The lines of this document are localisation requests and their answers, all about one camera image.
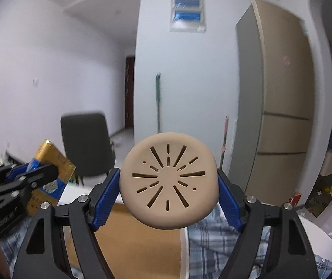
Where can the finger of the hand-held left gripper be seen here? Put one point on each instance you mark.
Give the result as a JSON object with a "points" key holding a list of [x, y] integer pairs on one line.
{"points": [[42, 174], [17, 172]]}

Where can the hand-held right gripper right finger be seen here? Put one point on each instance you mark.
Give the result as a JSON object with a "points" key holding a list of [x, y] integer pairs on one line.
{"points": [[230, 206]]}

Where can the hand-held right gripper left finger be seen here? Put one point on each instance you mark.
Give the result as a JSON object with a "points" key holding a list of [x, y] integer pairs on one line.
{"points": [[105, 203]]}

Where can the gold foil packet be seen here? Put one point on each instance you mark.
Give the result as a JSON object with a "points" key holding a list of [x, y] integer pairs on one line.
{"points": [[59, 164]]}

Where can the shallow cardboard box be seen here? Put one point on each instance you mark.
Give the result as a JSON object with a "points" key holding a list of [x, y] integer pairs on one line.
{"points": [[142, 247]]}

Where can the beige round slotted silicone pad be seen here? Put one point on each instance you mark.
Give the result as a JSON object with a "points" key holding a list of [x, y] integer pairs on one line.
{"points": [[169, 180]]}

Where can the blue plaid shirt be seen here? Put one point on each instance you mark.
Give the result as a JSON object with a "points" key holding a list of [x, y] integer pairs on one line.
{"points": [[209, 247]]}

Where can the dark grey chair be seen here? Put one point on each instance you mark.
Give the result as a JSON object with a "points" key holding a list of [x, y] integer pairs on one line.
{"points": [[84, 145]]}

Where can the red small box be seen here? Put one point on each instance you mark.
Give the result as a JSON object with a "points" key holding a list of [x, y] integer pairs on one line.
{"points": [[295, 200]]}

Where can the dark brown door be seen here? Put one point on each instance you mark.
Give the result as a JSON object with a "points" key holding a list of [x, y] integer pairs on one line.
{"points": [[129, 93]]}

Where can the gold refrigerator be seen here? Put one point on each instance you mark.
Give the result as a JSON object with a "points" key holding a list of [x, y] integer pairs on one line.
{"points": [[282, 93]]}

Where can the wall electrical panel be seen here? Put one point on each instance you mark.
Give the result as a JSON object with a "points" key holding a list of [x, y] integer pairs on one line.
{"points": [[187, 13]]}

